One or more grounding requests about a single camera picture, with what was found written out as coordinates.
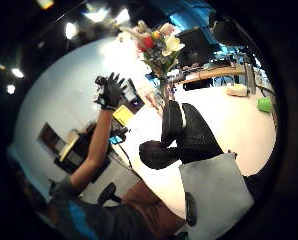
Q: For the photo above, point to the blue-screen phone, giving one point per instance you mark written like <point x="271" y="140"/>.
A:
<point x="116" y="138"/>

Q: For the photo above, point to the grey upright post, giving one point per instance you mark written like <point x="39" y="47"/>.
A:
<point x="250" y="75"/>

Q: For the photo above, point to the dark wall frame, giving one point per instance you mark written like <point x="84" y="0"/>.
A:
<point x="49" y="137"/>

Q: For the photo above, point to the the person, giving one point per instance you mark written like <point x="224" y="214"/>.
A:
<point x="122" y="216"/>

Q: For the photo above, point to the green round object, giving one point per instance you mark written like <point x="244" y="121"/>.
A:
<point x="265" y="104"/>

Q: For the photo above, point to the yellow flat box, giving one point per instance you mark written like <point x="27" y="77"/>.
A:
<point x="123" y="115"/>

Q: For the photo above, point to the wooden desk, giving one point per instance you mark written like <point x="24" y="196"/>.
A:
<point x="212" y="72"/>

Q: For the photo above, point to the white marker cube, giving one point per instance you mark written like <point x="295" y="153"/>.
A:
<point x="100" y="88"/>

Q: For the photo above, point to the mixed flower bouquet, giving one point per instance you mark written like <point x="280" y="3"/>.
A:
<point x="159" y="46"/>

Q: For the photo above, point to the black computer monitor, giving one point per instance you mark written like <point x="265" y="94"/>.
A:
<point x="197" y="46"/>

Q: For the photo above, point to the cream round object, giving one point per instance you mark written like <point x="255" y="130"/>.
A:
<point x="237" y="90"/>

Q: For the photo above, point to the black overhead lamp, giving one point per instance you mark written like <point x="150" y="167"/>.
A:
<point x="227" y="31"/>

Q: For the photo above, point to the black tablet device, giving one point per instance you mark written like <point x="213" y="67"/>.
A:
<point x="133" y="95"/>

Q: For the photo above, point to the black low cabinet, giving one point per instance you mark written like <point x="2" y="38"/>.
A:
<point x="74" y="156"/>

